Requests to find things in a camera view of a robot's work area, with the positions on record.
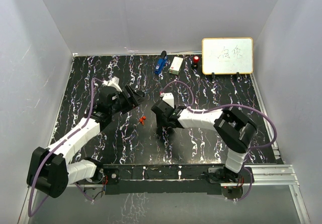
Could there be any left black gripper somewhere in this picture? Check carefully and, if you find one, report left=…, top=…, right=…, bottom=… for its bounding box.
left=109, top=86, right=146, bottom=115

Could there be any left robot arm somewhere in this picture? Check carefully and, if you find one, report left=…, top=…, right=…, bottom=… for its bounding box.
left=27, top=85, right=145, bottom=198

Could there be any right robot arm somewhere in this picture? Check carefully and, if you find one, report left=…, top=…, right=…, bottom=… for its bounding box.
left=151, top=100, right=258, bottom=182

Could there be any red earbud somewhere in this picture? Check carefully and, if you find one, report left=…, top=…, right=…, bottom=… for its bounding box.
left=139, top=116, right=146, bottom=125

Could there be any blue stapler tool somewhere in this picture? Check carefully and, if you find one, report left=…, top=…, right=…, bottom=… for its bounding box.
left=154, top=50, right=168, bottom=74

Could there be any white rectangular box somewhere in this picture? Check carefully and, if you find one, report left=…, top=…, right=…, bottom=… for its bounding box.
left=169, top=56, right=183, bottom=75

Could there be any red cap black bottle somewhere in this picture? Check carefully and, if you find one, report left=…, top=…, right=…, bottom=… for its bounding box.
left=192, top=55, right=199, bottom=68

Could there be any white dry-erase board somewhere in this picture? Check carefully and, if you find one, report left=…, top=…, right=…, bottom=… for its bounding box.
left=202, top=37, right=254, bottom=75

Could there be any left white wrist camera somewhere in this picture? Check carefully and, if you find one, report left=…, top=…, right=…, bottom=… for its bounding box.
left=102, top=77, right=122, bottom=92

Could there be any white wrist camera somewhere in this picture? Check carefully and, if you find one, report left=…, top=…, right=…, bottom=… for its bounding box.
left=102, top=77, right=122, bottom=92
left=160, top=93, right=175, bottom=108

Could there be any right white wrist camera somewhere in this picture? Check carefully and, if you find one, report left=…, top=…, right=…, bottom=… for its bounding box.
left=160, top=93, right=175, bottom=108

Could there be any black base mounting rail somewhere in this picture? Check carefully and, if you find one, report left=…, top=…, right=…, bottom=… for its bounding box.
left=75, top=164, right=255, bottom=196

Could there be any aluminium frame rail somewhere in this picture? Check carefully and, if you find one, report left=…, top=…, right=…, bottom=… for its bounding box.
left=27, top=161, right=310, bottom=223

